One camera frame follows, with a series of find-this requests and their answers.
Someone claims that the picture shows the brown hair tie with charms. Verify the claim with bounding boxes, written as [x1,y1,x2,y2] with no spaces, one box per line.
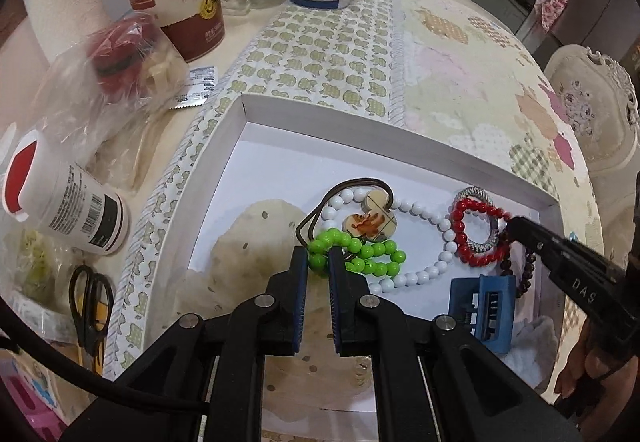
[295,177,398,247]

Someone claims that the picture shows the pink plastic box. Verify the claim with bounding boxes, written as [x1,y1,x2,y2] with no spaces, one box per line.
[0,352,71,442]

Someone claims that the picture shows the person's right hand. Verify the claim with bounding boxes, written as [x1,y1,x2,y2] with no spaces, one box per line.
[554,321,618,404]

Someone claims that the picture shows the blue hair claw clip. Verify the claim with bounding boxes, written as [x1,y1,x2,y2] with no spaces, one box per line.
[447,274,517,355]

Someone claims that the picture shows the black scissors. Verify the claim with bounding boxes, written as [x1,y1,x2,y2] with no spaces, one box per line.
[68,264,115,368]

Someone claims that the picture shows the cream floral chair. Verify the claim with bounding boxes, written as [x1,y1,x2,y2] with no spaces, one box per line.
[542,44,640,183]

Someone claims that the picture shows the black cable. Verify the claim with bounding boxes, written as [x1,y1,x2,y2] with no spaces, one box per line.
[0,332,211,413]

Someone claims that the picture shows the dark brown bead bracelet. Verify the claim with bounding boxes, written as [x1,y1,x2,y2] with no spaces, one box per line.
[500,229,538,295]

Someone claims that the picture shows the white bead bracelet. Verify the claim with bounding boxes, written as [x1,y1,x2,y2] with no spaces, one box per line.
[320,188,461,295]

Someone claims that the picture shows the clear bag of yellowish contents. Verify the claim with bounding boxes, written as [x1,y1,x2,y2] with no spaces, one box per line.
[10,227,66,307]

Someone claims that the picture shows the green bead bracelet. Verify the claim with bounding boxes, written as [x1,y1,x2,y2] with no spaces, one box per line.
[306,228,406,279]

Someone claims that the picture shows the patchwork printed tablecloth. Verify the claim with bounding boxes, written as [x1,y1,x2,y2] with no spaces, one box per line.
[390,0,606,403]

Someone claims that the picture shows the white sachet packet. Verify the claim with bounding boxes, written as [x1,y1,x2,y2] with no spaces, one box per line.
[172,66,218,111]

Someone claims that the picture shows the cream dotted scrunchie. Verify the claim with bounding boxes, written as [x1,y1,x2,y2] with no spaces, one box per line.
[187,199,381,410]

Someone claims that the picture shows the clear plastic bag of red items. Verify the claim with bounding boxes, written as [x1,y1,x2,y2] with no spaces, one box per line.
[35,14,193,193]

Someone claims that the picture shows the white cardboard box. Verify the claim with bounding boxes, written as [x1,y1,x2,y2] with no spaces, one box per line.
[187,93,566,415]

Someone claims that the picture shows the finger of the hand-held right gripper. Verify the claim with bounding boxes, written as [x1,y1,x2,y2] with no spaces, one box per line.
[506,216,627,321]

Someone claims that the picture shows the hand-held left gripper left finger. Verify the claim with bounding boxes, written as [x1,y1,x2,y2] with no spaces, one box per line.
[60,246,309,442]

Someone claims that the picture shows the silver glitter hair tie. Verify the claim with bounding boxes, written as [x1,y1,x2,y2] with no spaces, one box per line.
[454,186,501,253]

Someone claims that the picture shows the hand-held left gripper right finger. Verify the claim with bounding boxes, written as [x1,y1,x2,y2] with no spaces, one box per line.
[328,249,583,442]

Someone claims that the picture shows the white fluffy scrunchie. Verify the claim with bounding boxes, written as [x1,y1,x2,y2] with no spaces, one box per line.
[505,314,561,388]

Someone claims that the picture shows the white bottle with red lid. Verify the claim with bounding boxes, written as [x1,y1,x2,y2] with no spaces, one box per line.
[2,132,132,257]

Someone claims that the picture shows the red bead bracelet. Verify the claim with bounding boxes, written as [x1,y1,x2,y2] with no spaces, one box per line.
[447,199,513,269]

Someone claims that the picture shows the green apple patterned mat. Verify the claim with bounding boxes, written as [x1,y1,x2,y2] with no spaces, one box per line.
[102,0,406,383]

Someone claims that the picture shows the white paper towel roll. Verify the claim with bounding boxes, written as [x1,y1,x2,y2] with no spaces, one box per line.
[17,0,126,65]

